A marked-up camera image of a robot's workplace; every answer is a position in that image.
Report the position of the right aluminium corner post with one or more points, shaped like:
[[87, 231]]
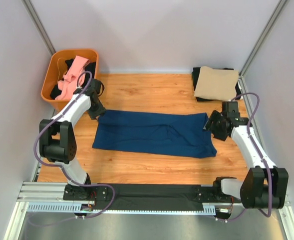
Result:
[[263, 36]]

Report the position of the folded beige t shirt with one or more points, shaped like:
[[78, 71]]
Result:
[[216, 84]]

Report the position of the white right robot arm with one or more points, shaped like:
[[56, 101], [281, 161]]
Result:
[[265, 184]]

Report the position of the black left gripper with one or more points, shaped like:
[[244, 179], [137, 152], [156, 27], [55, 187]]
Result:
[[95, 114]]

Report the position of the black garment in basket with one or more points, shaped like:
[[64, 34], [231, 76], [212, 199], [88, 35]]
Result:
[[90, 68]]

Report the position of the orange plastic laundry basket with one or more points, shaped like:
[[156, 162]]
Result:
[[57, 67]]

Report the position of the blue printed t shirt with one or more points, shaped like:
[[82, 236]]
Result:
[[154, 133]]

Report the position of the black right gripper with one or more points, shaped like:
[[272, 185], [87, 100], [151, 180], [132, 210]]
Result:
[[214, 116]]

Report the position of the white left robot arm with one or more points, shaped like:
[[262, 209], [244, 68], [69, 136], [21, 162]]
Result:
[[57, 141]]

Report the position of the pink t shirt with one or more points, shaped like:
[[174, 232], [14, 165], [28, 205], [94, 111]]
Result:
[[71, 78]]

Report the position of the left aluminium corner post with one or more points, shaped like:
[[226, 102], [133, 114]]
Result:
[[39, 26]]

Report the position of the aluminium front rail frame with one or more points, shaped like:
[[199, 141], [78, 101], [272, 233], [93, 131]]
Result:
[[48, 197]]

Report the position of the aluminium corner post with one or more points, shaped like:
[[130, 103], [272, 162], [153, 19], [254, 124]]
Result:
[[39, 26], [263, 36]]

